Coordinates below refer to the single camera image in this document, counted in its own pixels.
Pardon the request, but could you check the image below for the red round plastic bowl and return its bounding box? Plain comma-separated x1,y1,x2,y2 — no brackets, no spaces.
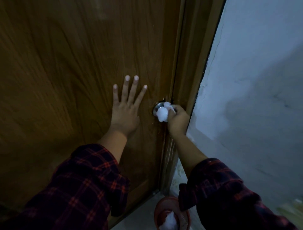
154,196,192,230

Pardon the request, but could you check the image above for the person's right forearm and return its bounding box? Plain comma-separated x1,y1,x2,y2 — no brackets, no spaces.
169,132,299,230

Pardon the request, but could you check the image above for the white foamy wad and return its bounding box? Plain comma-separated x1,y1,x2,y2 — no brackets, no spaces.
159,211,179,230

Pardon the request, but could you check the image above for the brown wooden door frame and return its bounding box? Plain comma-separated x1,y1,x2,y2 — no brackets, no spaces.
158,0,227,195

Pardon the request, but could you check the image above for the pale yellow blurred object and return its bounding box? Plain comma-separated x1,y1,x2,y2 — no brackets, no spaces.
276,199,303,221

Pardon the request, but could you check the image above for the person's left forearm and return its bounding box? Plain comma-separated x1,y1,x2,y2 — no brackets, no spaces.
0,129,131,230

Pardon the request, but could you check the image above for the person's left hand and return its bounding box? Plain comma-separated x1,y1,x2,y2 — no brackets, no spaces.
110,75,148,138

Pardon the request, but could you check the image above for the white wiping cloth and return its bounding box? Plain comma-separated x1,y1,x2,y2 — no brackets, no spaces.
156,102,177,123

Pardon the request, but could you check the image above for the person's right hand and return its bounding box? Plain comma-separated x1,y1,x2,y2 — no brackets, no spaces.
166,105,190,137

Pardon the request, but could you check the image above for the brown wooden door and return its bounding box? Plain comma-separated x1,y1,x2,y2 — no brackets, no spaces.
0,0,186,228

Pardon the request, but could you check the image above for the silver round door knob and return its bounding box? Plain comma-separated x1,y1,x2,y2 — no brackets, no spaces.
153,101,166,117

